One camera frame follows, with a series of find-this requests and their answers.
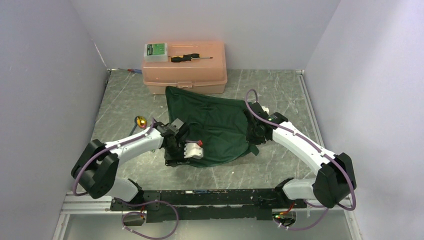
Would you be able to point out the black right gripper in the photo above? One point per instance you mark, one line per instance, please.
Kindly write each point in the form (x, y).
(250, 139)

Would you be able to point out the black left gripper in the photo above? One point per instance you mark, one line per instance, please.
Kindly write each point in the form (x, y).
(174, 161)

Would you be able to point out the green cloth napkin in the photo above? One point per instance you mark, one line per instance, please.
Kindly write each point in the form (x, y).
(220, 123)

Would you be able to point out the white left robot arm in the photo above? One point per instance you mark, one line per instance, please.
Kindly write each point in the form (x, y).
(95, 172)

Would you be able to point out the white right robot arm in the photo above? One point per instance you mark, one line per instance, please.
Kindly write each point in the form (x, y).
(334, 174)

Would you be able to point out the pink plastic toolbox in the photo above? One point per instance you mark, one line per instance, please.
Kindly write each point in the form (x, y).
(202, 76)

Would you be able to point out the red blue pen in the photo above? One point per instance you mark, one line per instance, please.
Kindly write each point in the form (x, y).
(131, 70)

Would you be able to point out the black yellow screwdriver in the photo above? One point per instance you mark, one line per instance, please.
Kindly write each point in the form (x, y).
(187, 58)

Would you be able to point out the green white small box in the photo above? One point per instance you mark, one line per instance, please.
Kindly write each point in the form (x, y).
(155, 52)

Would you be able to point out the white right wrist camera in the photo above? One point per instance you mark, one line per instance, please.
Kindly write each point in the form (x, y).
(265, 109)

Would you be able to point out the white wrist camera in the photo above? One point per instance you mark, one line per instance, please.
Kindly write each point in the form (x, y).
(193, 149)
(265, 109)

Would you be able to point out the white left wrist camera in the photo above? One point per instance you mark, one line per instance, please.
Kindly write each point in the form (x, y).
(193, 149)

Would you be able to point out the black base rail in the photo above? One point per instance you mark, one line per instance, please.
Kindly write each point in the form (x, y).
(168, 211)

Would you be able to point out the aluminium frame rail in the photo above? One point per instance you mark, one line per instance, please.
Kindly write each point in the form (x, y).
(263, 198)

